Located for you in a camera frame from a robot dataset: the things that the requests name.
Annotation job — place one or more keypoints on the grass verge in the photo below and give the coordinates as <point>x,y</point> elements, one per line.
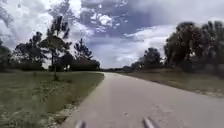
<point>186,82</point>

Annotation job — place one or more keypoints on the row of trees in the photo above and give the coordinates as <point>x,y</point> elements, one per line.
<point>190,43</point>
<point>30,53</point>

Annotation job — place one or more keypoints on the grey concrete path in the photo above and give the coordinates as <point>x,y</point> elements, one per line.
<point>126,100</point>

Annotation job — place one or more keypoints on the slender tree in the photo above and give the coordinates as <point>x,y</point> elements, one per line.
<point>54,43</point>

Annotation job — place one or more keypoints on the patchy grass field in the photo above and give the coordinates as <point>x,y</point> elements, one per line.
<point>30,96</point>

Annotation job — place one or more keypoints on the robot's own part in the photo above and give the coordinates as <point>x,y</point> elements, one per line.
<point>148,123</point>
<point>80,125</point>

